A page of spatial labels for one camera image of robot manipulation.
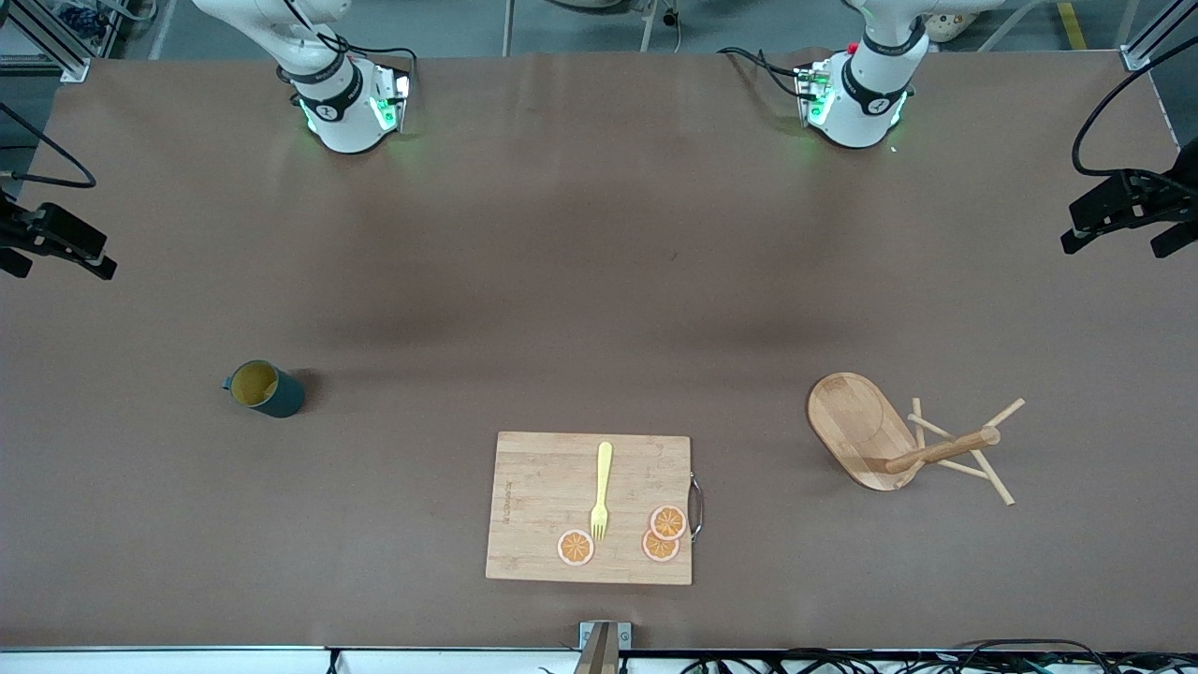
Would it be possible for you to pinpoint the aluminium camera post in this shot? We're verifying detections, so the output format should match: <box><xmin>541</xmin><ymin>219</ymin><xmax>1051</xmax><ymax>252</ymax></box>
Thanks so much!
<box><xmin>573</xmin><ymin>621</ymin><xmax>632</xmax><ymax>674</ymax></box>

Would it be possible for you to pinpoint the bamboo cutting board metal handle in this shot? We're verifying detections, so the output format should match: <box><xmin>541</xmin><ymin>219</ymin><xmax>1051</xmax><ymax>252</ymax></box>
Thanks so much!
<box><xmin>485</xmin><ymin>431</ymin><xmax>705</xmax><ymax>587</ymax></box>

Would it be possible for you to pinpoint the black cable bundle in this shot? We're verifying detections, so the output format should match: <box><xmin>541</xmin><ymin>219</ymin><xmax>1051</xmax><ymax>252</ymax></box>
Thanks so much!
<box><xmin>683</xmin><ymin>639</ymin><xmax>1198</xmax><ymax>674</ymax></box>

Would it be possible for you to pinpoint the black arm base cable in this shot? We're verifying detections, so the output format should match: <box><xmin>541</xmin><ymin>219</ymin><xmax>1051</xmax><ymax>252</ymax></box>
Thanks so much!
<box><xmin>281</xmin><ymin>0</ymin><xmax>419</xmax><ymax>85</ymax></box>
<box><xmin>718</xmin><ymin>47</ymin><xmax>808</xmax><ymax>99</ymax></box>

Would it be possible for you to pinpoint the black right arm base cable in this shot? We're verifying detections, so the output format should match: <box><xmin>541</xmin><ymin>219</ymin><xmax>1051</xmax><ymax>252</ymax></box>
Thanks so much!
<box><xmin>281</xmin><ymin>0</ymin><xmax>419</xmax><ymax>85</ymax></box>

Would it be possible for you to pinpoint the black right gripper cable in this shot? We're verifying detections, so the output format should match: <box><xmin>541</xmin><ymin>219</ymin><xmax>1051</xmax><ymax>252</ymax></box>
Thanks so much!
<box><xmin>0</xmin><ymin>101</ymin><xmax>98</xmax><ymax>190</ymax></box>

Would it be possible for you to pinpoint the wooden mug rack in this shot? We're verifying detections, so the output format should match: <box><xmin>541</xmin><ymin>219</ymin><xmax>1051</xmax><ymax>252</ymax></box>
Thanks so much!
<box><xmin>807</xmin><ymin>372</ymin><xmax>1027</xmax><ymax>507</ymax></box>

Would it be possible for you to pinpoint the black left arm base cable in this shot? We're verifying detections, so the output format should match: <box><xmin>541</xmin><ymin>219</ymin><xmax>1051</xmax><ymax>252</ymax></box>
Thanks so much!
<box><xmin>718</xmin><ymin>47</ymin><xmax>808</xmax><ymax>99</ymax></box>

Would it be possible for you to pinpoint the yellow plastic fork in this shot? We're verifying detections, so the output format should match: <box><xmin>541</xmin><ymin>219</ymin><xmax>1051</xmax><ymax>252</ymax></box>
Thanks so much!
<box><xmin>590</xmin><ymin>442</ymin><xmax>614</xmax><ymax>542</ymax></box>

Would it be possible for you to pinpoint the aluminium frame profile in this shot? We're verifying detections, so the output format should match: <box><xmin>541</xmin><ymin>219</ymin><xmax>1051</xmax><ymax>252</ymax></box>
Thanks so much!
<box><xmin>0</xmin><ymin>0</ymin><xmax>92</xmax><ymax>83</ymax></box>
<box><xmin>1118</xmin><ymin>0</ymin><xmax>1198</xmax><ymax>72</ymax></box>

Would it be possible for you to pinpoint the teal cup yellow inside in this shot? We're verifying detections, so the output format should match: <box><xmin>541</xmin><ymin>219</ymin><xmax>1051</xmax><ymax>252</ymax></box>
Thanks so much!
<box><xmin>222</xmin><ymin>360</ymin><xmax>306</xmax><ymax>419</ymax></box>

